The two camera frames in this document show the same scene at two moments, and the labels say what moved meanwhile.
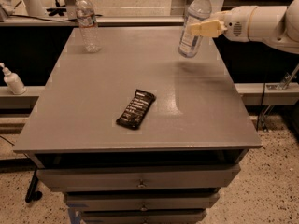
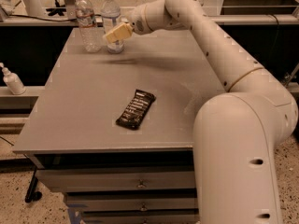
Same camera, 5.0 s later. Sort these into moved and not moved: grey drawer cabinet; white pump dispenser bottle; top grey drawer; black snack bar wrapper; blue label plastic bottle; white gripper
Moved: blue label plastic bottle; white gripper
Not moved: top grey drawer; white pump dispenser bottle; grey drawer cabinet; black snack bar wrapper
